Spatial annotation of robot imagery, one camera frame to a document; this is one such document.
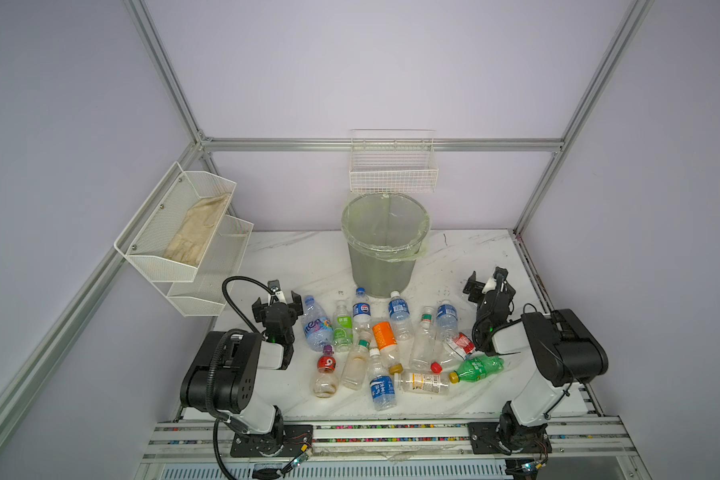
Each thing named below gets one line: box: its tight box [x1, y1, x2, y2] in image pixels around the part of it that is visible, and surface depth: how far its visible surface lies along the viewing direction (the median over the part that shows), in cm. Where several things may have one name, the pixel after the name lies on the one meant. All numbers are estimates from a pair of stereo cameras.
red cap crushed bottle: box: [430, 332, 476, 375], surface depth 88 cm
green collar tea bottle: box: [409, 306, 436, 372], surface depth 89 cm
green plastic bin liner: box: [342, 192, 431, 262], surface depth 95 cm
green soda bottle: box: [449, 355, 505, 384], surface depth 82 cm
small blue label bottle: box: [436, 299, 458, 342], surface depth 92 cm
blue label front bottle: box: [369, 348, 397, 411], surface depth 80 cm
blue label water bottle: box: [388, 291, 413, 341], surface depth 93 cm
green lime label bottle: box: [333, 300, 353, 353], surface depth 92 cm
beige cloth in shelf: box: [163, 193, 231, 266], surface depth 80 cm
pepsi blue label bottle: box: [352, 287, 372, 339], surface depth 95 cm
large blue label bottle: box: [303, 295, 334, 352], surface depth 91 cm
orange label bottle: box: [372, 318, 400, 365], surface depth 88 cm
